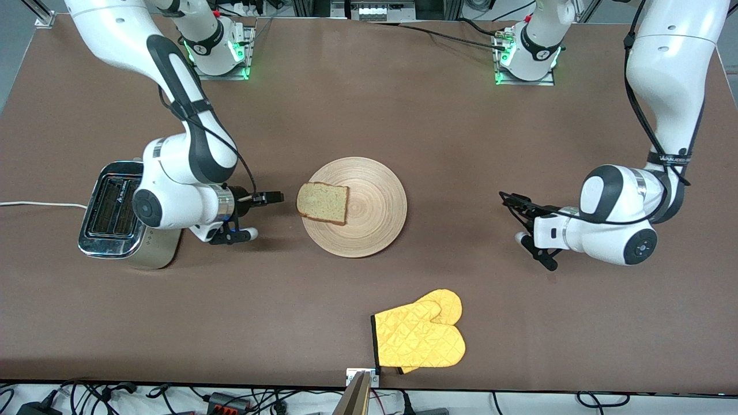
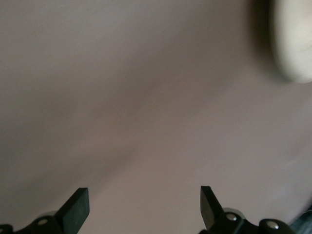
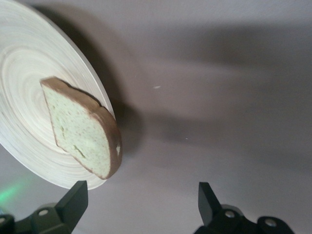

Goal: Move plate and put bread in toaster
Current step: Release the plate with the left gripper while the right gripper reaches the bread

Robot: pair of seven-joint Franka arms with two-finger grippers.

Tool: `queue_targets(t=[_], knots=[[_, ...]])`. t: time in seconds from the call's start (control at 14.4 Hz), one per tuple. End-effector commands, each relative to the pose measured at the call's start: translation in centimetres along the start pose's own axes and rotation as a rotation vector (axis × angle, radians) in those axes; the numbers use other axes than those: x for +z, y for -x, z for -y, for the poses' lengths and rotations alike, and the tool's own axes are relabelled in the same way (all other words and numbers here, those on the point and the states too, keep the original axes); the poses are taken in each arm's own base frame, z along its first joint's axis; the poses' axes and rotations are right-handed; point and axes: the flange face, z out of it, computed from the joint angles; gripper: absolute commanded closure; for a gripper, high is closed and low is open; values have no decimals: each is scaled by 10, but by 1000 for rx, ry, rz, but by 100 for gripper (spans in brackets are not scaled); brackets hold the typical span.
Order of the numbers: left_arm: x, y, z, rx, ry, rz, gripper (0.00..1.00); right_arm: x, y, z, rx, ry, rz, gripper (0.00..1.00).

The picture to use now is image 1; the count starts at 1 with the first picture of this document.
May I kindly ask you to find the brown bread slice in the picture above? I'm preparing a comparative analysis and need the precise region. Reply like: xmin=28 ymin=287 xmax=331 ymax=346
xmin=296 ymin=182 xmax=350 ymax=226

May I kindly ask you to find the round wooden plate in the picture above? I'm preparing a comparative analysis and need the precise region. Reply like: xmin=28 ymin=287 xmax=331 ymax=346
xmin=301 ymin=157 xmax=408 ymax=259

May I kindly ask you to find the chrome and beige toaster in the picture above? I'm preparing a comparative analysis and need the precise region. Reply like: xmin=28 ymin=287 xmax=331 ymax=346
xmin=78 ymin=160 xmax=183 ymax=270

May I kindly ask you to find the yellow quilted oven mitt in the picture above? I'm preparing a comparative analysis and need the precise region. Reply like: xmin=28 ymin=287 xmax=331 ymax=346
xmin=371 ymin=289 xmax=466 ymax=375

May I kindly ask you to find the red and black connector block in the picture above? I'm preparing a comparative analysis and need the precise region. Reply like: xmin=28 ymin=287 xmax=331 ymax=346
xmin=206 ymin=392 xmax=250 ymax=413

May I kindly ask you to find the grey electrical box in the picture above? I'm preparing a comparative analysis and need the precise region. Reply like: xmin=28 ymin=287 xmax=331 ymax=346
xmin=349 ymin=0 xmax=417 ymax=21

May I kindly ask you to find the black power adapter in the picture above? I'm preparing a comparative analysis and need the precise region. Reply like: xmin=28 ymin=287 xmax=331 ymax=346
xmin=16 ymin=401 xmax=63 ymax=415

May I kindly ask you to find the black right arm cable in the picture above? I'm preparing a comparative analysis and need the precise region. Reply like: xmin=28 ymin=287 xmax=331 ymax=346
xmin=158 ymin=86 xmax=258 ymax=203

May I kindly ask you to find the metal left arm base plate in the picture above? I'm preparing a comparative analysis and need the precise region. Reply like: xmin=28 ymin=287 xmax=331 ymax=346
xmin=494 ymin=29 xmax=556 ymax=87

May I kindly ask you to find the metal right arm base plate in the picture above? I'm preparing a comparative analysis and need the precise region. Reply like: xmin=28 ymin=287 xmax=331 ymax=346
xmin=190 ymin=26 xmax=253 ymax=81

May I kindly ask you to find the short black table cable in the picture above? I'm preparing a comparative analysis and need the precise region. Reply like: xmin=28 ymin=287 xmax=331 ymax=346
xmin=458 ymin=17 xmax=502 ymax=39

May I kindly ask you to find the long black table cable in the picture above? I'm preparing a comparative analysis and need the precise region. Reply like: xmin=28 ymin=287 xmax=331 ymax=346
xmin=398 ymin=23 xmax=509 ymax=51

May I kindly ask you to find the black looped floor cable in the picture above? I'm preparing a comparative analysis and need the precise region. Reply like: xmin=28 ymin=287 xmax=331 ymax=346
xmin=578 ymin=391 xmax=630 ymax=409

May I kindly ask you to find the white toaster power cord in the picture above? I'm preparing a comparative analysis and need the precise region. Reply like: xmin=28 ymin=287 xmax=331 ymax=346
xmin=0 ymin=201 xmax=88 ymax=210

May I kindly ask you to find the small metal table bracket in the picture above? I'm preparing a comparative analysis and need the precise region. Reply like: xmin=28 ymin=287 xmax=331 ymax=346
xmin=346 ymin=368 xmax=381 ymax=387

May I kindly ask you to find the aluminium camera mount profile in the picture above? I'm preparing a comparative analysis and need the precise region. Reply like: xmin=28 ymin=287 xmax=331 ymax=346
xmin=333 ymin=371 xmax=371 ymax=415

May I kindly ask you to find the aluminium table corner bracket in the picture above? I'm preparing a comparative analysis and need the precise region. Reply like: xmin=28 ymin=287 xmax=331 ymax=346
xmin=23 ymin=0 xmax=57 ymax=28

